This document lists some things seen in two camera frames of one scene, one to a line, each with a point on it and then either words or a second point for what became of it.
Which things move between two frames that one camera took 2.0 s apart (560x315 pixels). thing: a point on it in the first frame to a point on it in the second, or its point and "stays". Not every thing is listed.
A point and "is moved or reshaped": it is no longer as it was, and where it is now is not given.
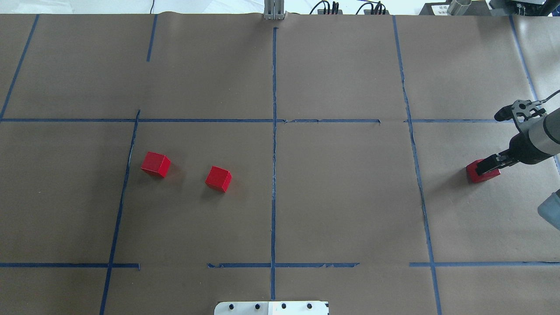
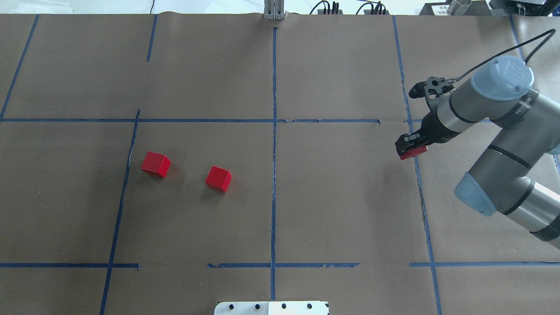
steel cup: (457, 8) stays
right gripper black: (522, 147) to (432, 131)
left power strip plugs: (327, 10) stays
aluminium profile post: (274, 9) stays
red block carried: (473, 176) is moved or reshaped
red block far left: (156, 163) stays
